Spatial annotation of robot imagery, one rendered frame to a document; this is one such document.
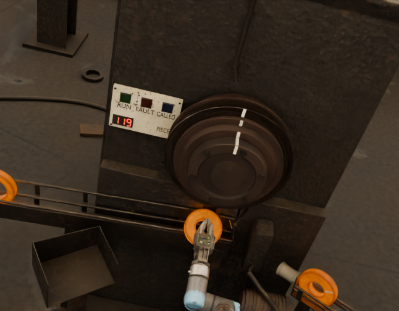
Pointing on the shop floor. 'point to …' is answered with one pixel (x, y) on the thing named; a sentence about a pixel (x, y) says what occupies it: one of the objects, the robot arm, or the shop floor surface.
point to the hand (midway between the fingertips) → (207, 222)
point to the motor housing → (246, 303)
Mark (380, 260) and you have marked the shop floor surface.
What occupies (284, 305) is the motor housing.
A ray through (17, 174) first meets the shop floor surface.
